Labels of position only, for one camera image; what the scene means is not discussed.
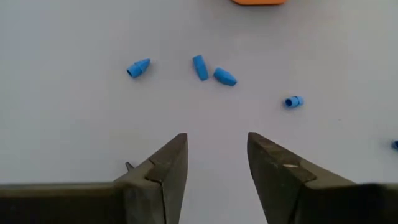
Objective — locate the orange plastic bin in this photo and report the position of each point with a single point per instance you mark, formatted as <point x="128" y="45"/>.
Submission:
<point x="258" y="2"/>

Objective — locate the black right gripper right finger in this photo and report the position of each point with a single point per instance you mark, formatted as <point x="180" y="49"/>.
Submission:
<point x="276" y="186"/>

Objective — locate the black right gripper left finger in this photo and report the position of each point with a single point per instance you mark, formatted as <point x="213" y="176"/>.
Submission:
<point x="164" y="193"/>

